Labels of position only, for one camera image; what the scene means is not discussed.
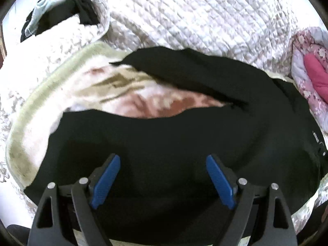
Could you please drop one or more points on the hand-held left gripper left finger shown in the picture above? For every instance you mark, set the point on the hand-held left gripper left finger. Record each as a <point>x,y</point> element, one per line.
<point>106,179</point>

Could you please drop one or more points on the pink floral quilt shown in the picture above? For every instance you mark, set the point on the pink floral quilt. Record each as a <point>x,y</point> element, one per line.
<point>315,79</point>

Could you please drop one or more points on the light blue cloth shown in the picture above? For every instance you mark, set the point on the light blue cloth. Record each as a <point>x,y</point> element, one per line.
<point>46,3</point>

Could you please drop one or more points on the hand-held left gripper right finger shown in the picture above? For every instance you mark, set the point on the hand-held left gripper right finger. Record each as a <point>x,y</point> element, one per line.
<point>220,182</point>

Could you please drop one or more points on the black pants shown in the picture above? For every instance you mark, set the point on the black pants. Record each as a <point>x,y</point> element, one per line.
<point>166,133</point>

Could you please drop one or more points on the green-bordered floral blanket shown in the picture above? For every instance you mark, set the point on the green-bordered floral blanket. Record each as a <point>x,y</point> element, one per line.
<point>102,87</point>

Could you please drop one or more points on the black garment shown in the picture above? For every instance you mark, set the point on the black garment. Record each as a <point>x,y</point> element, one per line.
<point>59,12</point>

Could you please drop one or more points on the white quilted bedspread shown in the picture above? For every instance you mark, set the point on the white quilted bedspread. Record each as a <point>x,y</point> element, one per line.
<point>192,18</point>

